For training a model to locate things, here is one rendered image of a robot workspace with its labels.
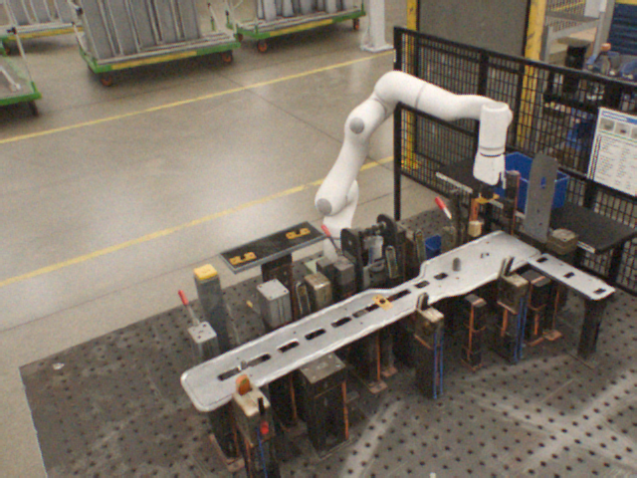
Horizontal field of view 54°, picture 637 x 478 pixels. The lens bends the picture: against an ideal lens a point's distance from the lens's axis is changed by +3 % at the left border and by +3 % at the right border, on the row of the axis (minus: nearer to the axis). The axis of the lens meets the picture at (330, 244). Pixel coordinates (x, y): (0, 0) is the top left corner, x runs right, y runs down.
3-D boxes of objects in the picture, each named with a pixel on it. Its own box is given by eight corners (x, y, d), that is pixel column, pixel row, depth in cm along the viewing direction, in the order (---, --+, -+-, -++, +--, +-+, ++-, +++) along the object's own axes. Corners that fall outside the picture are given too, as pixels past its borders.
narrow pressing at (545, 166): (545, 242, 238) (557, 160, 220) (522, 230, 246) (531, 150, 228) (546, 241, 238) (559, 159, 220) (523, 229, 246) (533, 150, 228)
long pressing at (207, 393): (204, 421, 173) (203, 417, 172) (176, 375, 189) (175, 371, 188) (545, 255, 232) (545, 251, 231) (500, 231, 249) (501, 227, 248)
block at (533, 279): (530, 350, 231) (537, 289, 216) (507, 334, 239) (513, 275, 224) (547, 340, 235) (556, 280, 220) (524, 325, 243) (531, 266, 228)
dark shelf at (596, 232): (598, 257, 227) (599, 250, 225) (433, 175, 293) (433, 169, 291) (638, 237, 236) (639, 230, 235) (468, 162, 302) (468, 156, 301)
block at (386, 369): (386, 377, 222) (384, 315, 207) (365, 358, 232) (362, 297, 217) (397, 371, 225) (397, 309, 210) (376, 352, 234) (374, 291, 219)
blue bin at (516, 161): (533, 216, 249) (537, 187, 242) (484, 187, 272) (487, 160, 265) (565, 205, 255) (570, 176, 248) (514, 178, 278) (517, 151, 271)
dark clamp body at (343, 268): (344, 358, 233) (339, 275, 213) (326, 339, 243) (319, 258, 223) (367, 346, 238) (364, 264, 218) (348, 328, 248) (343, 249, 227)
